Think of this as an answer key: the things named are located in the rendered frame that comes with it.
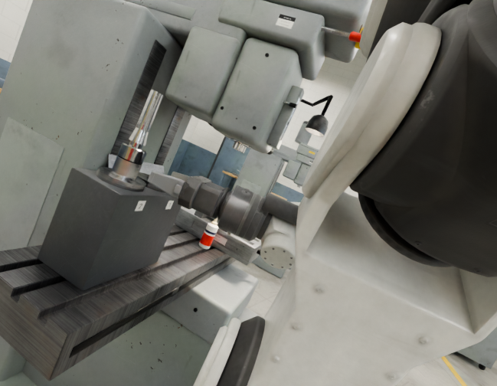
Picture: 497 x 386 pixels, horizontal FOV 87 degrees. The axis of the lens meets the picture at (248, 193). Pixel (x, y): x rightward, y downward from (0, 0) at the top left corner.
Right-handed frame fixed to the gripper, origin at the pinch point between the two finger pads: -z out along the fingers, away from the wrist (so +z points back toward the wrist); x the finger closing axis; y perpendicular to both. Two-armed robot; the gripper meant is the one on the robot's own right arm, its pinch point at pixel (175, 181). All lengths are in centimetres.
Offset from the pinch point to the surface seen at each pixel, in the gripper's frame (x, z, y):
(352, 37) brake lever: -28, 22, -54
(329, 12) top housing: -29, 13, -58
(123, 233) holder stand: 2.7, -4.5, 12.6
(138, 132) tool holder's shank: 1.2, -9.8, -5.9
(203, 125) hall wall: -774, -219, -73
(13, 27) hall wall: -293, -366, -50
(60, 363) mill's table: 15.2, -0.7, 28.6
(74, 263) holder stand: 6.3, -9.0, 19.7
